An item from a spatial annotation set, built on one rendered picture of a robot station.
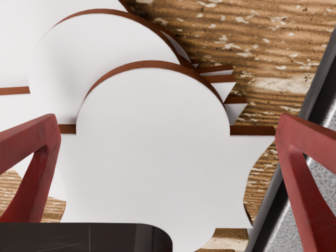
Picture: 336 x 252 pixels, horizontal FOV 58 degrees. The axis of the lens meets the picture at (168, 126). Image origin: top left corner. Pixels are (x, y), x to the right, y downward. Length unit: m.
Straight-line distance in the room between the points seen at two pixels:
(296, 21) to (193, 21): 0.06
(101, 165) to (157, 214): 0.05
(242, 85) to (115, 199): 0.11
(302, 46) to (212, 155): 0.10
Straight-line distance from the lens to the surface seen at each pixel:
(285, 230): 0.37
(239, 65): 0.20
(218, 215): 0.19
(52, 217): 0.32
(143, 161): 0.15
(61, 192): 0.19
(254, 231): 0.35
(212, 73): 0.18
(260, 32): 0.20
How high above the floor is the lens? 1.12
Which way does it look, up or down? 55 degrees down
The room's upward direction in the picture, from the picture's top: 179 degrees counter-clockwise
